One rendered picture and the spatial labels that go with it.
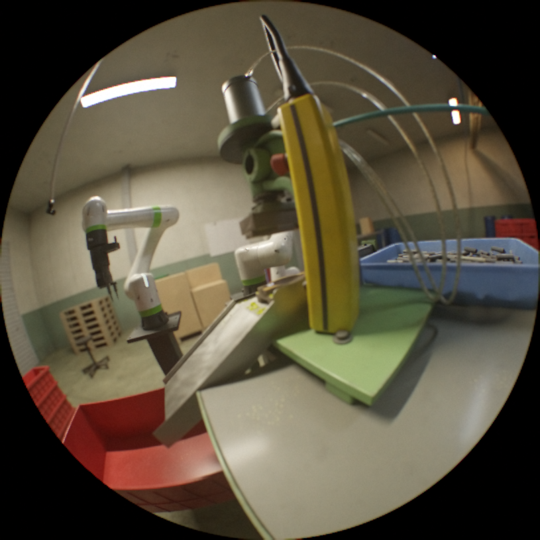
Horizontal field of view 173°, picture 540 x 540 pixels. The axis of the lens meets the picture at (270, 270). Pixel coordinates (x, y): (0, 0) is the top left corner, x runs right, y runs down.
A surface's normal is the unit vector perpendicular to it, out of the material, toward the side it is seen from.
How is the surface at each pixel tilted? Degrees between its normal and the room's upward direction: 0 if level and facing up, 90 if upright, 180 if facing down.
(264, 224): 90
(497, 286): 100
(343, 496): 0
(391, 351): 0
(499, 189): 90
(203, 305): 90
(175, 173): 90
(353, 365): 0
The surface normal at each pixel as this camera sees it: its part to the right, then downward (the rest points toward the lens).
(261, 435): -0.22, -0.97
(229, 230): 0.47, 0.02
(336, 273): -0.60, 0.25
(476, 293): -0.80, 0.42
